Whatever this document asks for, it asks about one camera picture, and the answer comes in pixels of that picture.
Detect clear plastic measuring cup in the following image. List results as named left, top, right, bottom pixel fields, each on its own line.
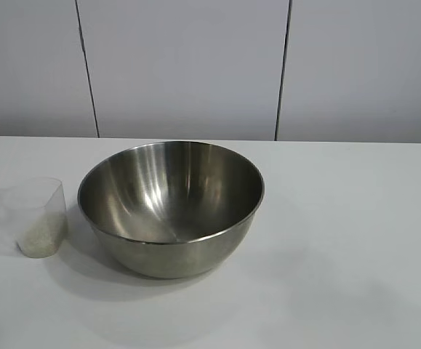
left=0, top=177, right=69, bottom=259

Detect white rice grains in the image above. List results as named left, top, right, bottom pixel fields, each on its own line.
left=15, top=212, right=69, bottom=259

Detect stainless steel mixing bowl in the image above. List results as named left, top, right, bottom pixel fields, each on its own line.
left=77, top=140, right=265, bottom=280

